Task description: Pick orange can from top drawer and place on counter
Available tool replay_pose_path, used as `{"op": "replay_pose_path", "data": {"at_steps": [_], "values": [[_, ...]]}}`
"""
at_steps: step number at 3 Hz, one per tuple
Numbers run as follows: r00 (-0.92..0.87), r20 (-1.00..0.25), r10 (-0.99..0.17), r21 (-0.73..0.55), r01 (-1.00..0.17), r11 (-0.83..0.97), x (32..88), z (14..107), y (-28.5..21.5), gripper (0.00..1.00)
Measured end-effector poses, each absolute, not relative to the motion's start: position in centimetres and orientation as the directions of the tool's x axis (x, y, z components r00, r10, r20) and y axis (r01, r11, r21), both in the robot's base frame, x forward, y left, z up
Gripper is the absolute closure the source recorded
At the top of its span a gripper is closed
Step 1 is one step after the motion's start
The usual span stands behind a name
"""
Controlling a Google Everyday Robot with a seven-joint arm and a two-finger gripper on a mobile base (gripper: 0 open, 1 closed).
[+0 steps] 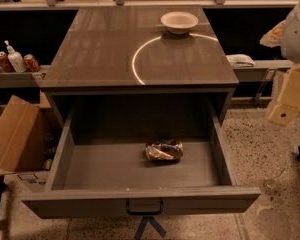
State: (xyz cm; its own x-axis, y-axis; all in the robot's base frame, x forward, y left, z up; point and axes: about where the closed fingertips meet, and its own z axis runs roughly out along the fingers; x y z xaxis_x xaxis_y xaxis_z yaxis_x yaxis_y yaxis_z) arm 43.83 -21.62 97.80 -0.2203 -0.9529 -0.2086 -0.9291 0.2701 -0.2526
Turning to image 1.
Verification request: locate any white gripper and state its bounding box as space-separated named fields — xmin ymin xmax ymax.
xmin=260 ymin=1 xmax=300 ymax=127

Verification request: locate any crushed orange can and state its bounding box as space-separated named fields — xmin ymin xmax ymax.
xmin=145 ymin=139 xmax=183 ymax=161

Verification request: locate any open grey top drawer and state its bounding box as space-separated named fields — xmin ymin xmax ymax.
xmin=22 ymin=95 xmax=260 ymax=218

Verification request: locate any grey cabinet counter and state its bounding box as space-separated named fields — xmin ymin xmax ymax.
xmin=41 ymin=6 xmax=238 ymax=119

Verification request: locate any red soda can right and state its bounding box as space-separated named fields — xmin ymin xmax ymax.
xmin=24 ymin=54 xmax=41 ymax=72

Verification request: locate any red soda can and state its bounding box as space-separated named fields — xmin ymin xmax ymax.
xmin=24 ymin=54 xmax=41 ymax=72
xmin=0 ymin=51 xmax=14 ymax=73

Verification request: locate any red soda can left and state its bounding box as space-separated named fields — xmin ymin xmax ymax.
xmin=0 ymin=51 xmax=14 ymax=73

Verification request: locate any grey low shelf right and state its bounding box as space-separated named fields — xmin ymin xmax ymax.
xmin=234 ymin=60 xmax=293 ymax=83

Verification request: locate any grey low shelf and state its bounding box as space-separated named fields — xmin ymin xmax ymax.
xmin=0 ymin=65 xmax=49 ymax=88
xmin=234 ymin=60 xmax=293 ymax=83

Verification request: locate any folded white cloth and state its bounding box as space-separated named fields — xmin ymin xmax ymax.
xmin=226 ymin=54 xmax=255 ymax=68

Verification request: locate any white paper bowl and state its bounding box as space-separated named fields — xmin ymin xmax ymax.
xmin=161 ymin=11 xmax=198 ymax=34

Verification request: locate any white pump bottle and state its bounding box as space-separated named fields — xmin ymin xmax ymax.
xmin=4 ymin=40 xmax=27 ymax=73

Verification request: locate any brown cardboard box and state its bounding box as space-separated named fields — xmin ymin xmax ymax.
xmin=0 ymin=95 xmax=61 ymax=172

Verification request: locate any grey low shelf left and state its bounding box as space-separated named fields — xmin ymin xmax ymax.
xmin=0 ymin=65 xmax=49 ymax=88

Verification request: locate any black drawer handle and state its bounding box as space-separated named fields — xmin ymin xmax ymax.
xmin=126 ymin=200 xmax=164 ymax=216

